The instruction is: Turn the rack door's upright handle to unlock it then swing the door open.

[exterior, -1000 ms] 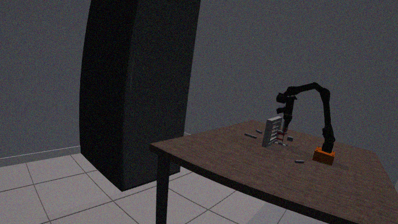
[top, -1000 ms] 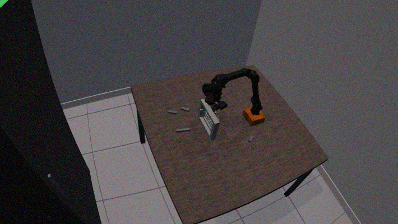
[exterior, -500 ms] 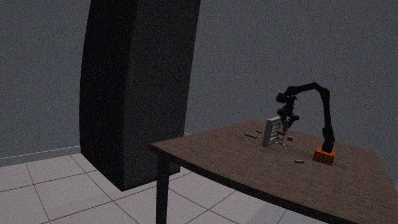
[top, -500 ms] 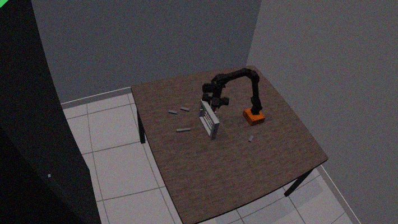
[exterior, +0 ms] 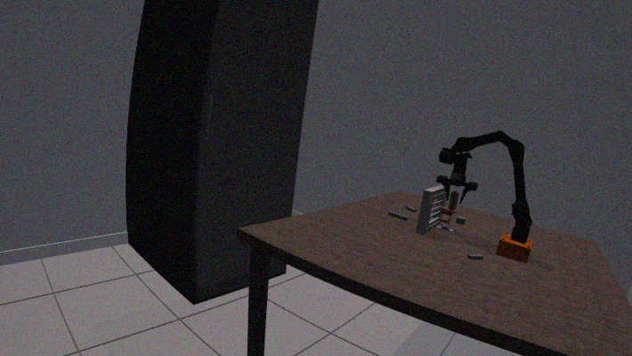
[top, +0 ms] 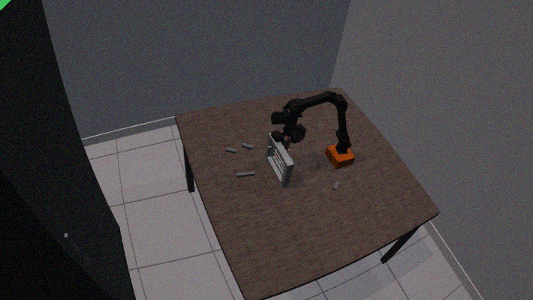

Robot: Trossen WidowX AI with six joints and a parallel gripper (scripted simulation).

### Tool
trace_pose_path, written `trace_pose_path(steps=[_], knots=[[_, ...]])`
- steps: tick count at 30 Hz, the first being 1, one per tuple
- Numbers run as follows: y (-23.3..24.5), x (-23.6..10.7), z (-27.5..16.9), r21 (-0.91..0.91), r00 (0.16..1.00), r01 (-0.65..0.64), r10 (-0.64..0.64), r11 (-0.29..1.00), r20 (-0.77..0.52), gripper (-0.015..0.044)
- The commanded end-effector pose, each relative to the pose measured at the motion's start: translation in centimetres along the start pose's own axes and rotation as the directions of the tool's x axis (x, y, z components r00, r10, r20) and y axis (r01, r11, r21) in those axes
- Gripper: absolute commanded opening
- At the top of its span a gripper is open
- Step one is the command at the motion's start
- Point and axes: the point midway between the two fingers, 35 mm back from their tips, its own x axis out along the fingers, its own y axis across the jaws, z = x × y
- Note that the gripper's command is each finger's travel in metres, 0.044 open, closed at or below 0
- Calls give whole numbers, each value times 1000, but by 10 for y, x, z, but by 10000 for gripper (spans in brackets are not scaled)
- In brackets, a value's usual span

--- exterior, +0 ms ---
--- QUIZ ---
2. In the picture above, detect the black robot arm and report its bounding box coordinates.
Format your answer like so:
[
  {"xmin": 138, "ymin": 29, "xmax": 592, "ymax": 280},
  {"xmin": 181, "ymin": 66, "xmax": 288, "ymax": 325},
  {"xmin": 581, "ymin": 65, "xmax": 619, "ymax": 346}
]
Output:
[{"xmin": 439, "ymin": 130, "xmax": 533, "ymax": 244}]

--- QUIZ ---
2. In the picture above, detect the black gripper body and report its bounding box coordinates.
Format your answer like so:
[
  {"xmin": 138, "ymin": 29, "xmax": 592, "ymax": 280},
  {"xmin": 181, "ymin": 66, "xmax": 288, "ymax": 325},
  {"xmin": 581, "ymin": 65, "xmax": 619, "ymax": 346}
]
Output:
[{"xmin": 436, "ymin": 166, "xmax": 478, "ymax": 190}]

